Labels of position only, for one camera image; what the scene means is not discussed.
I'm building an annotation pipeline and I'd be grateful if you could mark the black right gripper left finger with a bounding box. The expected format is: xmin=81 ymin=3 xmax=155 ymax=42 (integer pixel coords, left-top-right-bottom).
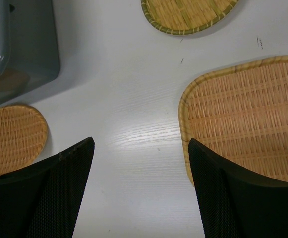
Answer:
xmin=0 ymin=137 xmax=95 ymax=238

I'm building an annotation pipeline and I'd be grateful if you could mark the grey plastic bin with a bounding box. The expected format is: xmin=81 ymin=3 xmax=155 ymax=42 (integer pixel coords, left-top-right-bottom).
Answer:
xmin=0 ymin=0 xmax=60 ymax=105

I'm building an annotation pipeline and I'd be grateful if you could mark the rounded tan woven tray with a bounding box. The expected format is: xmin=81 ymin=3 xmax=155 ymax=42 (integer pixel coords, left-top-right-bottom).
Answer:
xmin=178 ymin=55 xmax=288 ymax=182

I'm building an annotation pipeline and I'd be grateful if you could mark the round orange woven tray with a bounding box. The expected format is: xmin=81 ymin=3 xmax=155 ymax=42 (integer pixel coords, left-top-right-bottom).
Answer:
xmin=0 ymin=105 xmax=48 ymax=176

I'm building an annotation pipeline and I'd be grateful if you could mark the round yellow-green woven tray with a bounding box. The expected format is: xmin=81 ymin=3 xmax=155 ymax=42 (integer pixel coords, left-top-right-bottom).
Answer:
xmin=141 ymin=0 xmax=238 ymax=36

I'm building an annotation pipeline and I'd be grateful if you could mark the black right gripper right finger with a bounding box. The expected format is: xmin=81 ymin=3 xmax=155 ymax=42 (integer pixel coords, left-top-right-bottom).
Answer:
xmin=188 ymin=139 xmax=288 ymax=238

